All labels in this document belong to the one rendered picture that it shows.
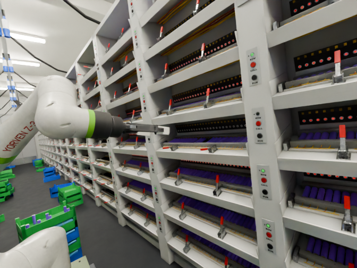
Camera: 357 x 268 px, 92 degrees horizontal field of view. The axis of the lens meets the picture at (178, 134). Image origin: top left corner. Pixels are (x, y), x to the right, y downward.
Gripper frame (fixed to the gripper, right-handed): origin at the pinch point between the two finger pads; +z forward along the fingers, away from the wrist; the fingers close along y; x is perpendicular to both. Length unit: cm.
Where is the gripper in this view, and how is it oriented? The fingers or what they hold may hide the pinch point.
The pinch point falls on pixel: (156, 131)
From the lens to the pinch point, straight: 74.1
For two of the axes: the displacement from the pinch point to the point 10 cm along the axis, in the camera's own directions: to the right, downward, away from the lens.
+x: 0.4, -10.0, 0.9
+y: 6.7, -0.4, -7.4
